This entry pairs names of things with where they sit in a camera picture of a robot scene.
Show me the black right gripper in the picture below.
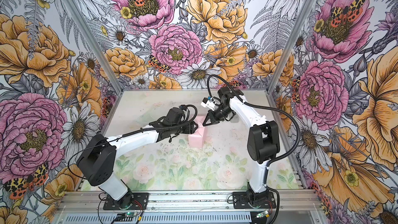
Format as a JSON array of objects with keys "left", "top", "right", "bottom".
[{"left": 203, "top": 104, "right": 234, "bottom": 127}]

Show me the purple wrapping paper sheet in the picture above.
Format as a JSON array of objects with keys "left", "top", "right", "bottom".
[{"left": 188, "top": 116, "right": 207, "bottom": 148}]

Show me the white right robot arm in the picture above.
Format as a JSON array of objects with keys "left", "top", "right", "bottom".
[{"left": 201, "top": 87, "right": 280, "bottom": 194}]

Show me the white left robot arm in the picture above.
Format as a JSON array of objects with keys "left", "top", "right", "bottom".
[{"left": 76, "top": 104, "right": 199, "bottom": 209}]

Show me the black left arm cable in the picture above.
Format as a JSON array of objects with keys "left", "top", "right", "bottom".
[{"left": 68, "top": 103, "right": 200, "bottom": 175}]

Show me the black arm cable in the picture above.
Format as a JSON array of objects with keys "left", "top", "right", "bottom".
[
  {"left": 206, "top": 75, "right": 302, "bottom": 224},
  {"left": 68, "top": 103, "right": 200, "bottom": 175}
]

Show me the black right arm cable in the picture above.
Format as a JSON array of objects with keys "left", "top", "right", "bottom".
[{"left": 206, "top": 75, "right": 302, "bottom": 224}]

